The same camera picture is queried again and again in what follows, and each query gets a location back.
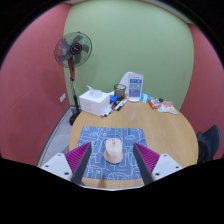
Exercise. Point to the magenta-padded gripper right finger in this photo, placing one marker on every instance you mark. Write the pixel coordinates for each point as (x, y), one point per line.
(164, 165)

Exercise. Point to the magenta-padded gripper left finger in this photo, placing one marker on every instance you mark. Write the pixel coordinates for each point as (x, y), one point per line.
(58, 165)

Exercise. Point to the cream white computer mouse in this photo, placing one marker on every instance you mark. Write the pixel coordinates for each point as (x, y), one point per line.
(113, 151)

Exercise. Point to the blue patterned mouse pad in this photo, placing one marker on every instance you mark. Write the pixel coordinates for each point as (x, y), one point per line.
(100, 133)

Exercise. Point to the black office chair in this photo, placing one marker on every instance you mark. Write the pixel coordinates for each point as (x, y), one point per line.
(215, 140)

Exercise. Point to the light blue packet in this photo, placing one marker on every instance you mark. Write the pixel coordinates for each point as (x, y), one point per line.
(145, 97)

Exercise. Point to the white tissue box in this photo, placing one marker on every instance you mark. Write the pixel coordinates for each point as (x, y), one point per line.
(94, 104)

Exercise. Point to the white marker red cap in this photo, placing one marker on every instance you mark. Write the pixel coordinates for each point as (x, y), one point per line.
(107, 112)

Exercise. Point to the white marker black cap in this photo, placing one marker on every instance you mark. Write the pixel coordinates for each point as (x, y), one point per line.
(120, 104)

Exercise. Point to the blue whiteboard eraser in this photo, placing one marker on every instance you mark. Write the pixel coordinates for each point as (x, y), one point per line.
(113, 99)

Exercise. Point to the dark glass cup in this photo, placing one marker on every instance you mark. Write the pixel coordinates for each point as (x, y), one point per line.
(120, 91)

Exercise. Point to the black red standing fan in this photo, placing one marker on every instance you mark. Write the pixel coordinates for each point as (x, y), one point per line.
(73, 49)

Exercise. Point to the white wall socket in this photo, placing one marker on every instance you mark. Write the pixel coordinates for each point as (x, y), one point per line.
(62, 97)

